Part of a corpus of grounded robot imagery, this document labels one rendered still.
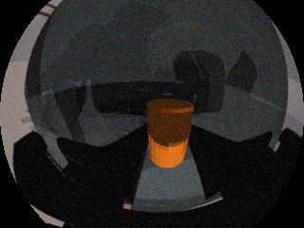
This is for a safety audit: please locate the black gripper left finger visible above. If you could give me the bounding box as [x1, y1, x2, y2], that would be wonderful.
[56, 124, 148, 205]

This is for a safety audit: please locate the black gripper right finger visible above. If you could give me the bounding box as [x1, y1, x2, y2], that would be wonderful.
[187, 124, 274, 200]

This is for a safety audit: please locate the orange knob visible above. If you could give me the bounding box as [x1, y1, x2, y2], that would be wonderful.
[147, 99, 193, 167]

